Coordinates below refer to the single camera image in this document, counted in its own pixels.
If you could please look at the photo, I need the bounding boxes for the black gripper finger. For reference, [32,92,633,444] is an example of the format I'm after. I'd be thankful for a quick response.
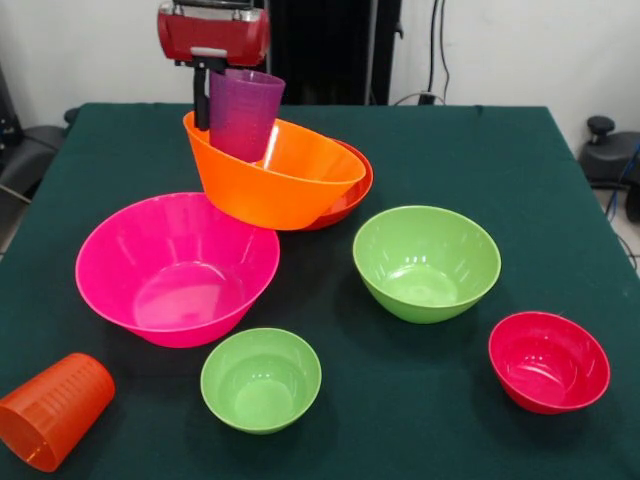
[192,55,226,131]

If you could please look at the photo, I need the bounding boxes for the red-orange bowl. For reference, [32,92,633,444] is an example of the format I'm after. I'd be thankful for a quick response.
[304,139,375,232]

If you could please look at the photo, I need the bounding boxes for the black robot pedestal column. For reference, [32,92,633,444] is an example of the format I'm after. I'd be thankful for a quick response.
[264,0,404,106]

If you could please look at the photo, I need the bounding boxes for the small pink bowl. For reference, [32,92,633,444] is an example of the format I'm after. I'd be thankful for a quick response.
[488,311,612,416]

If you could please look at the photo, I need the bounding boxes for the purple cup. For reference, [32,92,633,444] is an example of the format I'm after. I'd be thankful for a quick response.
[208,68,287,164]

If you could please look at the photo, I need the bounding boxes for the large pink bowl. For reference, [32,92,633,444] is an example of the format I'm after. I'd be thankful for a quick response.
[74,192,281,349]

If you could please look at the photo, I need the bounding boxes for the large green bowl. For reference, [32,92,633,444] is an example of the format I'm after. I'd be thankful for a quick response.
[352,204,503,325]

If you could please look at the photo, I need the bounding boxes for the black wall cable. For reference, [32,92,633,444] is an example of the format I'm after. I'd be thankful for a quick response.
[427,0,452,102]

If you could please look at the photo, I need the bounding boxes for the black pedestal leg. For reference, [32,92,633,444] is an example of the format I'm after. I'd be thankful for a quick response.
[578,115,640,224]
[0,124,66,201]

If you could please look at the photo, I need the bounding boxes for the dark green table cloth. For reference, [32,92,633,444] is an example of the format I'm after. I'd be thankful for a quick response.
[0,102,640,480]

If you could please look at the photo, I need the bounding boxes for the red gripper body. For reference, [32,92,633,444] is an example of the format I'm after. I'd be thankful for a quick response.
[157,2,272,69]

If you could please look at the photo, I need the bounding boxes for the large orange bowl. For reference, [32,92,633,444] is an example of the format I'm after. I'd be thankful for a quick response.
[182,110,368,232]

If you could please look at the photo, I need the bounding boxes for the small green bowl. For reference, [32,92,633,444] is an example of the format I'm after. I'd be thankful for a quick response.
[200,327,323,436]

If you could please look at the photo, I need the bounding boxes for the red-orange cup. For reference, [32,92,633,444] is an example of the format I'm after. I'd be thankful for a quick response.
[0,352,117,473]

